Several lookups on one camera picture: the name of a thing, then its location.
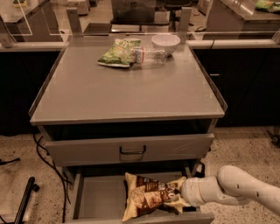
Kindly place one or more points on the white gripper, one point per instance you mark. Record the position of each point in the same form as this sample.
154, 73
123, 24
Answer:
190, 189

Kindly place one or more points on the brown chip bag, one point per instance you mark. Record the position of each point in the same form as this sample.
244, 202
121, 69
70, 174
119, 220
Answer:
145, 195

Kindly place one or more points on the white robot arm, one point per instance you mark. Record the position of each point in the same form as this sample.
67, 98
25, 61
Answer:
231, 186

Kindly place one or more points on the grey top drawer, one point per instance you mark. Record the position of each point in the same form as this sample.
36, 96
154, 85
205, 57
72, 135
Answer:
106, 150

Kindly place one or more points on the grey open middle drawer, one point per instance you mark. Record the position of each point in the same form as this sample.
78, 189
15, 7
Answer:
100, 193

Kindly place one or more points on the grey drawer cabinet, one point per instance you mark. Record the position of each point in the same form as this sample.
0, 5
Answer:
83, 100

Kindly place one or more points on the green chip bag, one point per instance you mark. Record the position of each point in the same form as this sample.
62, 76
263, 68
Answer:
120, 54

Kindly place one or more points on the green bag on far counter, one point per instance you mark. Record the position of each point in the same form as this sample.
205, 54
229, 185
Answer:
268, 5

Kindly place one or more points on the clear plastic water bottle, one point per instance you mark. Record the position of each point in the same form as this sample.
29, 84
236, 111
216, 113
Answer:
142, 55

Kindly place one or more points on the white bowl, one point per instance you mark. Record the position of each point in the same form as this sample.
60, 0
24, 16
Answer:
166, 42

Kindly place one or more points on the black stand leg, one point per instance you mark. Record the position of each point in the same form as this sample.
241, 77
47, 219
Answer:
31, 186

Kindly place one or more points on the black office chair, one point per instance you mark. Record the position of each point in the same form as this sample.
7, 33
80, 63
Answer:
176, 5

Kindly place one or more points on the black drawer handle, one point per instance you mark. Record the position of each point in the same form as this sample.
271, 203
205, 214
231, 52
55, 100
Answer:
132, 150

